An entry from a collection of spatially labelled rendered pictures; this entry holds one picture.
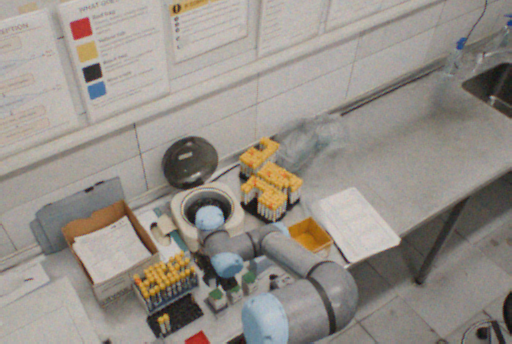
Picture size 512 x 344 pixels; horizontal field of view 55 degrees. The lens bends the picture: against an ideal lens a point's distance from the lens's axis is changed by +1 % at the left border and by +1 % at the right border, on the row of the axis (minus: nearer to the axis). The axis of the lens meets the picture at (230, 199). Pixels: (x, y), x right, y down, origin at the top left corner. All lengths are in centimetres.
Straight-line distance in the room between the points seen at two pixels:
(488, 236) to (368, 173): 133
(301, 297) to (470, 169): 151
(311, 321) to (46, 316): 78
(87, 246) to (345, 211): 99
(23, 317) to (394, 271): 208
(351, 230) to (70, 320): 106
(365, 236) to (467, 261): 132
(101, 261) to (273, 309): 99
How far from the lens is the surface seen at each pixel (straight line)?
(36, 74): 147
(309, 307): 91
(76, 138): 161
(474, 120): 257
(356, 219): 195
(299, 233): 185
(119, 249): 180
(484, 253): 322
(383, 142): 231
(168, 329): 164
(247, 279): 168
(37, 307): 146
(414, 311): 285
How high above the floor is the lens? 238
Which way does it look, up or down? 50 degrees down
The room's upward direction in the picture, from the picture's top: straight up
